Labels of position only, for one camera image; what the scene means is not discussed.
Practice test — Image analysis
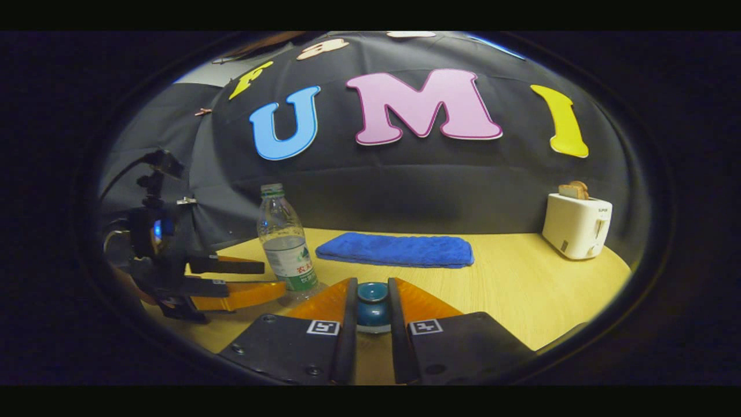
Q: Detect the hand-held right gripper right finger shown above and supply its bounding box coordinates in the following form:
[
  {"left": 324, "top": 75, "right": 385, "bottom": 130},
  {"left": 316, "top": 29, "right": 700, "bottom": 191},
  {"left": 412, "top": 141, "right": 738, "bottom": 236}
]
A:
[{"left": 388, "top": 277, "right": 536, "bottom": 386}]

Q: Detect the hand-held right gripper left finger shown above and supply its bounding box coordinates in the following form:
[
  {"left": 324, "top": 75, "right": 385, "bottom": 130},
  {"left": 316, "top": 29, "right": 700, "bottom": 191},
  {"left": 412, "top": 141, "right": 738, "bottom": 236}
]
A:
[{"left": 217, "top": 277, "right": 358, "bottom": 386}]

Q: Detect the clear plastic water bottle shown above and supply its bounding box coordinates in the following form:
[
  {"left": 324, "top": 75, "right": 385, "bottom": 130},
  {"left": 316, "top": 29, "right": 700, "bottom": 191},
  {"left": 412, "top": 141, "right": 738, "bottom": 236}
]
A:
[{"left": 257, "top": 183, "right": 320, "bottom": 306}]

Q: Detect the blue folded towel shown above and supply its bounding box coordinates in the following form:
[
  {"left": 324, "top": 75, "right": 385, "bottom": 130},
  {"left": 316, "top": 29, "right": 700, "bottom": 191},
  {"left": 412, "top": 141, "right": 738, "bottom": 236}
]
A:
[{"left": 315, "top": 232, "right": 475, "bottom": 269}]

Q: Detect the black backdrop cloth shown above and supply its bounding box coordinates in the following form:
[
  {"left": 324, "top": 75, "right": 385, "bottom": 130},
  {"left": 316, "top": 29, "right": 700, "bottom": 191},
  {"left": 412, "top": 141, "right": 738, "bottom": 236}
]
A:
[{"left": 98, "top": 32, "right": 652, "bottom": 267}]

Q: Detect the white toaster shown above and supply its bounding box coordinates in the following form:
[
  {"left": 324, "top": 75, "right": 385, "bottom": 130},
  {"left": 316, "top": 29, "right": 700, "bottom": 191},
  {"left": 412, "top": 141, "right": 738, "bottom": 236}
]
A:
[{"left": 542, "top": 193, "right": 613, "bottom": 260}]

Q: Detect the brown blurred object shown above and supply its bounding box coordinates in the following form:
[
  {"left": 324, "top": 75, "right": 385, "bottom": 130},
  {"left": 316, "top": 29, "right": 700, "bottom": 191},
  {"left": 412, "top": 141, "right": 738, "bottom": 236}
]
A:
[{"left": 211, "top": 32, "right": 307, "bottom": 64}]

